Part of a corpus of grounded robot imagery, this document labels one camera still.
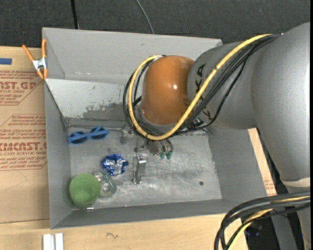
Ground grey metal bin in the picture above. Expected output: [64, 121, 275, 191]
[41, 27, 269, 230]

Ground green cup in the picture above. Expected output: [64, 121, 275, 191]
[68, 173, 103, 210]

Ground blue sunglasses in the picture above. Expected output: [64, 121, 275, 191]
[68, 126, 110, 146]

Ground brown cardboard board red print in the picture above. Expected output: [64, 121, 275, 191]
[0, 45, 278, 224]

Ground blue and silver crumpled packet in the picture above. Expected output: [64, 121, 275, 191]
[101, 154, 129, 177]

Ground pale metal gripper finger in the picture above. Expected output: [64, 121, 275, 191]
[119, 123, 133, 144]
[131, 154, 147, 185]

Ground clear glass thing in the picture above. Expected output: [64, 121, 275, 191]
[93, 171, 118, 198]

